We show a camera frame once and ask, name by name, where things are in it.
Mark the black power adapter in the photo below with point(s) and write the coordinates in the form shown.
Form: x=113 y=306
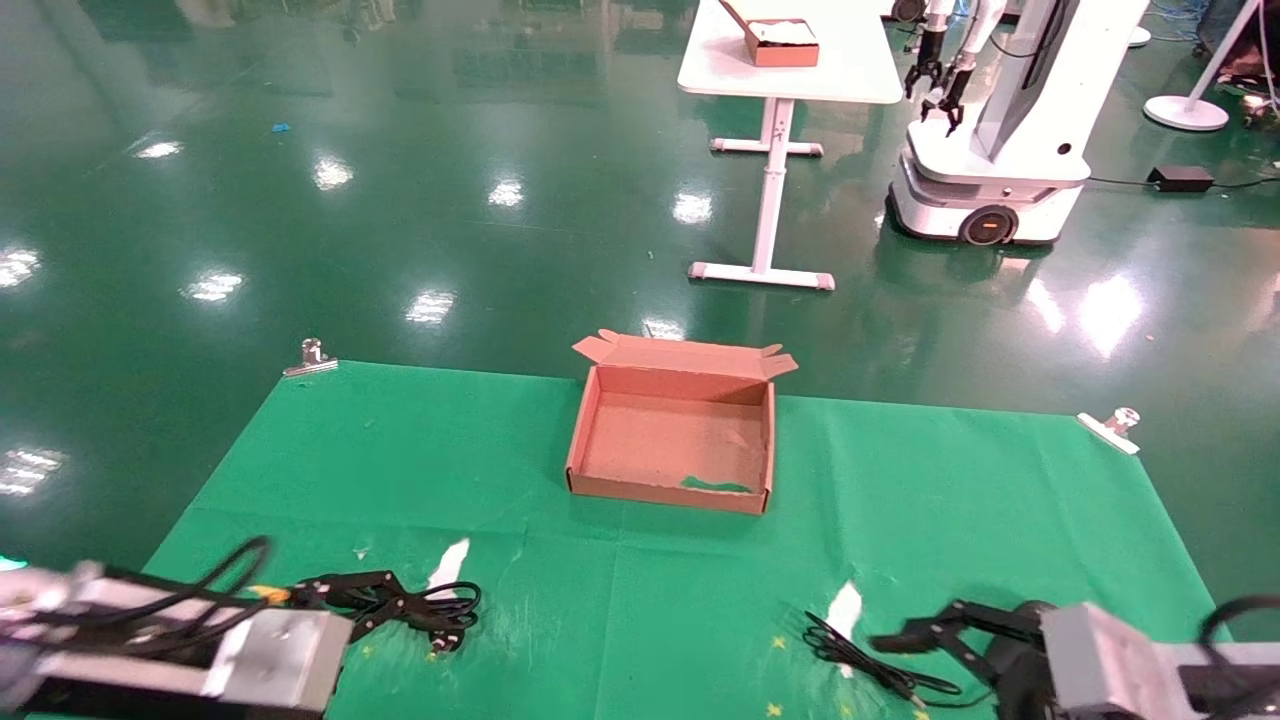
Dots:
x=1180 y=178

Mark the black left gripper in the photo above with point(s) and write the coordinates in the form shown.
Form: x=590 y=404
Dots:
x=120 y=705

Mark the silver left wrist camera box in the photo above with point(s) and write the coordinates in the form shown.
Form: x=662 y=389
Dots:
x=280 y=655

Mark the white standing table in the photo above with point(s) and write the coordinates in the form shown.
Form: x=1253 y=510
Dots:
x=850 y=60

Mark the open brown cardboard box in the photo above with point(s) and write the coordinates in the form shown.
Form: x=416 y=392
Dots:
x=675 y=450

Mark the white round stand base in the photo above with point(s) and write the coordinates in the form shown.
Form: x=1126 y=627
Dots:
x=1140 y=36

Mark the metal table clamp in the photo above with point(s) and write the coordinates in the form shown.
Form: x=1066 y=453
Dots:
x=312 y=358
x=1112 y=430

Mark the white floor stand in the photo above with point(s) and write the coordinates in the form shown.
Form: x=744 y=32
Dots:
x=1185 y=112

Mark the background robot black gripper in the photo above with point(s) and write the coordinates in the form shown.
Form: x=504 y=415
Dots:
x=950 y=95
x=927 y=65

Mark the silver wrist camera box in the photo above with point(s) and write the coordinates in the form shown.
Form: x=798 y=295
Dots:
x=280 y=655
x=1110 y=660

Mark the dark cluttered equipment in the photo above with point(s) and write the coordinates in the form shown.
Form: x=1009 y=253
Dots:
x=1250 y=75

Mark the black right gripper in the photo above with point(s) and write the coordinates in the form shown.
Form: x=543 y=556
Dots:
x=1020 y=680

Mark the small brown cardboard box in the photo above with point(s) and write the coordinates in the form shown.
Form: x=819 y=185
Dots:
x=785 y=45

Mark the white wheeled background robot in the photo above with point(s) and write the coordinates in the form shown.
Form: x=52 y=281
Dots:
x=1010 y=170

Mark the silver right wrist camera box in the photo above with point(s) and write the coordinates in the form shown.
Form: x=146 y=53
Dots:
x=1110 y=660

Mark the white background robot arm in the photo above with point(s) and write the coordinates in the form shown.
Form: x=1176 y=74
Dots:
x=985 y=25
x=940 y=12

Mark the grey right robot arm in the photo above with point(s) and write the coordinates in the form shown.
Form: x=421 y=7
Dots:
x=1230 y=685

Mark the green table cloth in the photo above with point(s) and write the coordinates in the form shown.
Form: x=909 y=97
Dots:
x=620 y=600

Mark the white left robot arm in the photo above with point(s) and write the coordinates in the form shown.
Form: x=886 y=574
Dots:
x=20 y=650

